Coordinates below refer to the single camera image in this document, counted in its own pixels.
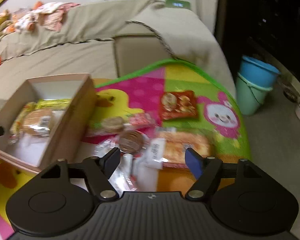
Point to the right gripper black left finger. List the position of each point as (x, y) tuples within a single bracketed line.
[(63, 196)]

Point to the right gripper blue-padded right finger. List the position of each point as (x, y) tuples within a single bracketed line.
[(241, 196)]

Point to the pink cardboard box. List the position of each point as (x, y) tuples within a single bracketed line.
[(56, 134)]

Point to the sesame bar packet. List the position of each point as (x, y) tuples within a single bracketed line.
[(16, 127)]

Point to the bread bun with barcode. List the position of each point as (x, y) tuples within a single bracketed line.
[(38, 122)]

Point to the round brown cookie packet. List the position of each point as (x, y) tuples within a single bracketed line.
[(128, 142)]

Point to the yellow snack packet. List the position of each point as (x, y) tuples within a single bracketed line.
[(54, 104)]

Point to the red white jelly cup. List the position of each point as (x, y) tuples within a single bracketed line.
[(117, 124)]

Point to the red snack packet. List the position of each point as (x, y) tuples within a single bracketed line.
[(176, 105)]

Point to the wrapped bread on mat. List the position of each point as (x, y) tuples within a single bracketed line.
[(168, 147)]

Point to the green plastic bucket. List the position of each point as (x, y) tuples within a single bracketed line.
[(250, 97)]

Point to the colourful play mat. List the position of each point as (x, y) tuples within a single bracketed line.
[(83, 152)]

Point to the blue plastic bucket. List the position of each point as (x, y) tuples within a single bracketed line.
[(258, 72)]

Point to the beige sofa with cover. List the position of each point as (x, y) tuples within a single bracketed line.
[(108, 40)]

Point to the stuffed toys on sofa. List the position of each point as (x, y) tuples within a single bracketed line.
[(6, 24)]

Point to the pile of baby clothes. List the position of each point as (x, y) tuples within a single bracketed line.
[(49, 15)]

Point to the beige curtain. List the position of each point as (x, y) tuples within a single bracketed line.
[(206, 11)]

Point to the green digital clock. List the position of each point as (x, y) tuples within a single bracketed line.
[(178, 4)]

